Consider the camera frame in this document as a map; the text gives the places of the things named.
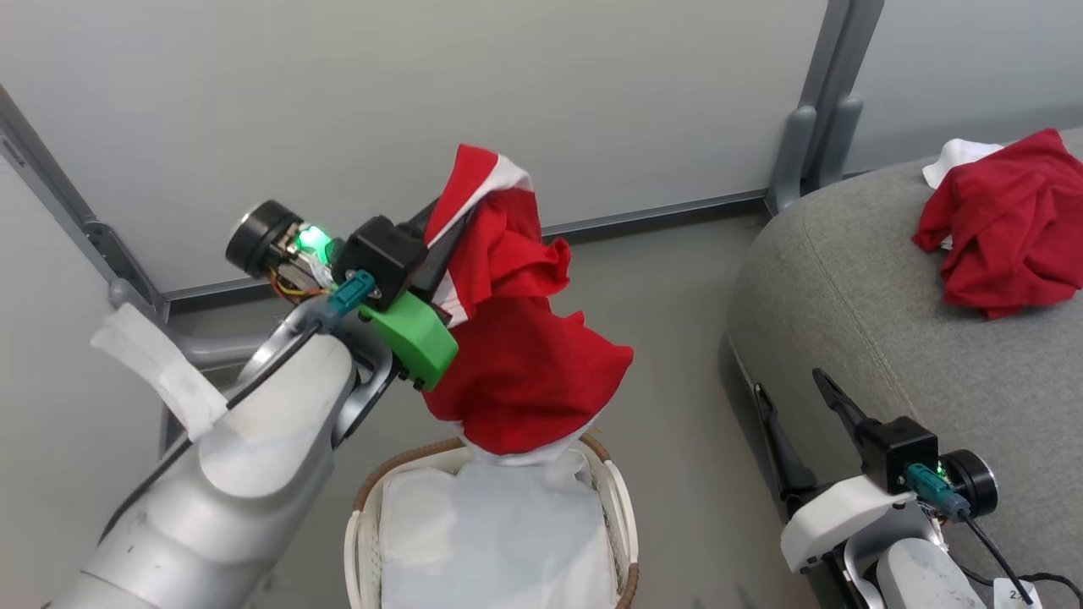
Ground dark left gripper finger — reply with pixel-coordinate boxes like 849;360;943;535
398;199;441;244
413;210;472;303

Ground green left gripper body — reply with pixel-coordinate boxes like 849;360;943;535
225;200;460;392

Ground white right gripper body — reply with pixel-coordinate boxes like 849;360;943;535
779;449;1000;575

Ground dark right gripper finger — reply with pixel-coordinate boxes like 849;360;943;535
753;383;820;510
811;367;874;459

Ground red garment with white trim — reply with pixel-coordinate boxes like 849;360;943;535
420;144;635;466

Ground plain red shirt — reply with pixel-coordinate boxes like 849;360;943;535
911;128;1083;320

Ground grey fabric sofa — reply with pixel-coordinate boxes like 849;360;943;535
719;127;1083;609

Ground white paper tag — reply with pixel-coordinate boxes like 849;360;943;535
992;578;1043;609

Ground white laundry basket brown rim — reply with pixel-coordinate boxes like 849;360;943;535
344;431;640;609

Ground grey curved partition foot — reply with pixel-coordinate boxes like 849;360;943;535
108;277;293;373

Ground white cloth basket liner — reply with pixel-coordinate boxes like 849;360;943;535
378;448;620;609

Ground grey tubular partition foot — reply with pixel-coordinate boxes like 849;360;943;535
765;105;818;216
817;95;865;187

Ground white tape strip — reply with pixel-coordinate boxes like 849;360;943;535
91;302;230;442

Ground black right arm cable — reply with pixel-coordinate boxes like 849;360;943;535
954;507;1083;609

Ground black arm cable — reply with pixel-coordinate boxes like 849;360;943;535
954;507;1083;609
100;320;339;544

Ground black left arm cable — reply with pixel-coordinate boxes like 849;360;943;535
100;320;339;544

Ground grey partition bottom rail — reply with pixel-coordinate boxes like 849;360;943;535
159;189;772;307

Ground grey double partition post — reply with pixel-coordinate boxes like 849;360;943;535
800;0;886;191

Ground grey partition post with bracket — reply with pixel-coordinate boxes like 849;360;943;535
0;83;172;324

